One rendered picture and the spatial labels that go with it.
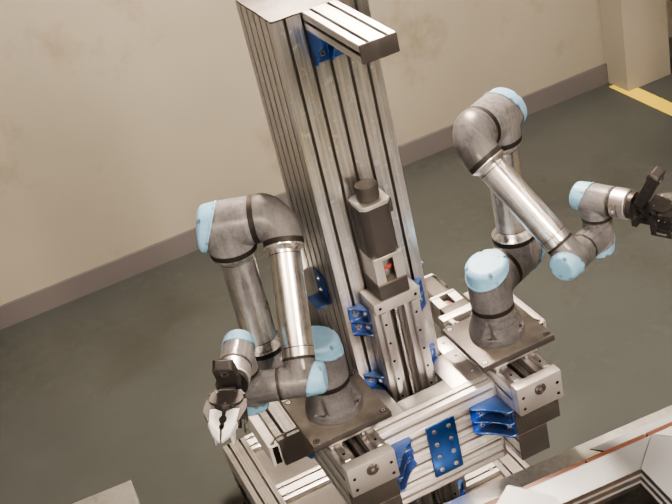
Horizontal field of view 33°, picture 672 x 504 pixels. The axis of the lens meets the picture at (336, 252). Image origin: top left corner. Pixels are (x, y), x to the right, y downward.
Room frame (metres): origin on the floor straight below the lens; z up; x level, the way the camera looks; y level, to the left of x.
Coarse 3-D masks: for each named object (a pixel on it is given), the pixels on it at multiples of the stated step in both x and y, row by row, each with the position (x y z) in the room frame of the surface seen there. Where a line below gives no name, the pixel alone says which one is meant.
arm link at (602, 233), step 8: (584, 224) 2.38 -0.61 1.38; (592, 224) 2.36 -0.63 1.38; (600, 224) 2.35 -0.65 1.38; (608, 224) 2.35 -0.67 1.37; (584, 232) 2.34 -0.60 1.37; (592, 232) 2.34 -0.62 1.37; (600, 232) 2.34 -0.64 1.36; (608, 232) 2.35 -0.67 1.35; (600, 240) 2.33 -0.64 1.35; (608, 240) 2.35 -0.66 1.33; (600, 248) 2.32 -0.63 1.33; (608, 248) 2.35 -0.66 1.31; (600, 256) 2.35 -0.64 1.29
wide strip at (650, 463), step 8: (656, 440) 2.13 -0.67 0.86; (664, 440) 2.12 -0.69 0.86; (648, 448) 2.11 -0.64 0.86; (656, 448) 2.10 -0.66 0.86; (664, 448) 2.09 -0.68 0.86; (648, 456) 2.08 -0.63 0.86; (656, 456) 2.07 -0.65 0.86; (664, 456) 2.07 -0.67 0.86; (648, 464) 2.05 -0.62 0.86; (656, 464) 2.05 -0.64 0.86; (664, 464) 2.04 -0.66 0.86; (648, 472) 2.03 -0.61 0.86; (656, 472) 2.02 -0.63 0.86; (664, 472) 2.01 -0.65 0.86; (656, 480) 1.99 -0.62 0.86; (664, 480) 1.99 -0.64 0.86; (664, 488) 1.96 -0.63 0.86
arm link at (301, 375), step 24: (264, 216) 2.30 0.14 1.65; (288, 216) 2.30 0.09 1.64; (264, 240) 2.29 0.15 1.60; (288, 240) 2.26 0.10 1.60; (288, 264) 2.23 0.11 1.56; (288, 288) 2.19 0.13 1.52; (288, 312) 2.16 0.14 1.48; (288, 336) 2.12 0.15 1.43; (288, 360) 2.09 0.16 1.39; (312, 360) 2.09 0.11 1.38; (288, 384) 2.05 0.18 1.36; (312, 384) 2.04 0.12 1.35
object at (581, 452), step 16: (656, 416) 2.41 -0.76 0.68; (608, 432) 2.39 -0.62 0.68; (624, 432) 2.37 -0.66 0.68; (576, 448) 2.36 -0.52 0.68; (544, 464) 2.33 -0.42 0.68; (560, 464) 2.31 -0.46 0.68; (512, 480) 2.30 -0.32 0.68; (528, 480) 2.28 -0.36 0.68; (464, 496) 2.28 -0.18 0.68; (480, 496) 2.27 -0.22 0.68; (496, 496) 2.25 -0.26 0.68
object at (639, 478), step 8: (640, 472) 2.04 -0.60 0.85; (616, 480) 2.03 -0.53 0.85; (624, 480) 2.03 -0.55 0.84; (632, 480) 2.03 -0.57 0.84; (640, 480) 2.03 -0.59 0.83; (648, 480) 2.01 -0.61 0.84; (600, 488) 2.02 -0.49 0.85; (608, 488) 2.02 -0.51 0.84; (616, 488) 2.02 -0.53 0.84; (624, 488) 2.02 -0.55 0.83; (632, 488) 2.02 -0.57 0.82; (648, 488) 2.00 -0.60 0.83; (656, 488) 1.98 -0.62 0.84; (584, 496) 2.01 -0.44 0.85; (592, 496) 2.01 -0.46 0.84; (600, 496) 2.01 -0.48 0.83; (608, 496) 2.01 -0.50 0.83; (616, 496) 2.01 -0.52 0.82; (656, 496) 1.97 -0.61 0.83; (664, 496) 1.95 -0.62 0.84
